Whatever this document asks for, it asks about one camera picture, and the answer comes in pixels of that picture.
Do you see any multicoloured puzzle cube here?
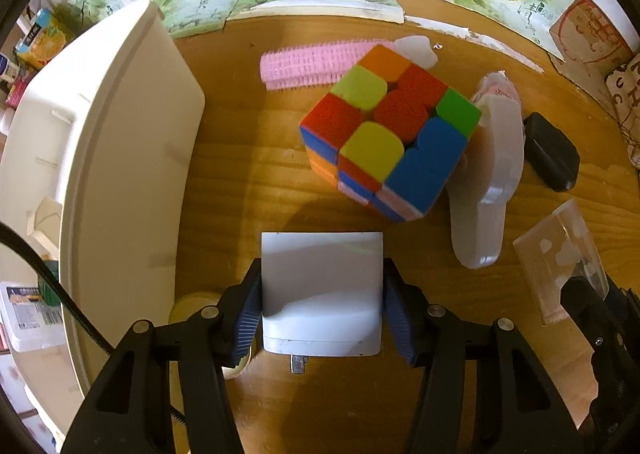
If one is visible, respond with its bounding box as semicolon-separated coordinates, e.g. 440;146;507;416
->
299;44;482;224

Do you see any white plug charger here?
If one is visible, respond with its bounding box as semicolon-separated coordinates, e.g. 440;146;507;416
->
261;231;385;376

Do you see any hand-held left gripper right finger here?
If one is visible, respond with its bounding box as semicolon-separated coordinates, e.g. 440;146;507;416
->
382;258;583;454

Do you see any clear labelled plastic case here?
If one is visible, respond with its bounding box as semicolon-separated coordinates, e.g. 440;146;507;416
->
0;281;68;352

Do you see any thick black cable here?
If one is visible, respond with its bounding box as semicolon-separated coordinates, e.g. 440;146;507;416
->
0;221;118;360

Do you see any small beige box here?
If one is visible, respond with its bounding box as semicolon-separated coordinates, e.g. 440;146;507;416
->
27;196;63;255

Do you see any round beige compact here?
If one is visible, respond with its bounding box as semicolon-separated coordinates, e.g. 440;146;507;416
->
170;291;251;380

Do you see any brown drawn cardboard sheet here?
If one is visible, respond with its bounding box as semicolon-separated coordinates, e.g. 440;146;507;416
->
547;0;640;90

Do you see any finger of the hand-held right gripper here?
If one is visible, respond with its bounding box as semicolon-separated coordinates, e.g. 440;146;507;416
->
559;276;640;454

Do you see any white plastic storage box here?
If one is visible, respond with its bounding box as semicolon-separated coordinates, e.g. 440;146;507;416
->
0;0;207;435

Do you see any orange juice carton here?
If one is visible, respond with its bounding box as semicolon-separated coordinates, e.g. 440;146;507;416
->
14;8;76;71

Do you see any pink hair roller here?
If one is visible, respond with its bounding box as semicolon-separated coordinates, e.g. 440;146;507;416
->
259;34;438;92

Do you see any white oblong plastic case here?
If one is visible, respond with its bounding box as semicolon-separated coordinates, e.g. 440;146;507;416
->
447;96;525;270

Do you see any green and gold cylinder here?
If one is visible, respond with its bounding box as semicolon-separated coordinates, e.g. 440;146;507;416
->
40;259;63;307

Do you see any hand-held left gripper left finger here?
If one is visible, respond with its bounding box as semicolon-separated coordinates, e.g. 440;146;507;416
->
60;258;263;454

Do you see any printed canvas bag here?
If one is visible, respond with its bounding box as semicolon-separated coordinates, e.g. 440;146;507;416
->
602;51;640;165

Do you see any clear acrylic box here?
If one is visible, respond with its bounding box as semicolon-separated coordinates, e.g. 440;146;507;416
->
512;199;611;326

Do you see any small black case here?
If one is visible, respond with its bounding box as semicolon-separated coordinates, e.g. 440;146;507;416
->
522;111;581;192

